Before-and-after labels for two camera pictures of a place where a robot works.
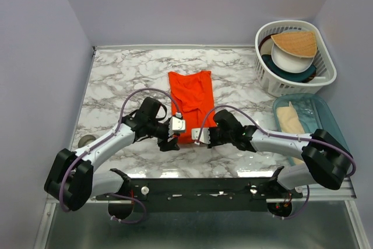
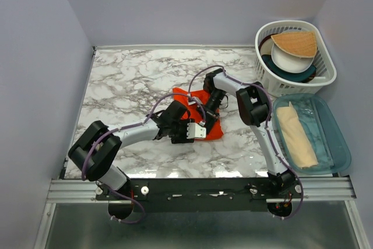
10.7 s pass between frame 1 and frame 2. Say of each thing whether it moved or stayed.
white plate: stayed
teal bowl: stayed
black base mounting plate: stayed
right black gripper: moved
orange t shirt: moved
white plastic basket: stayed
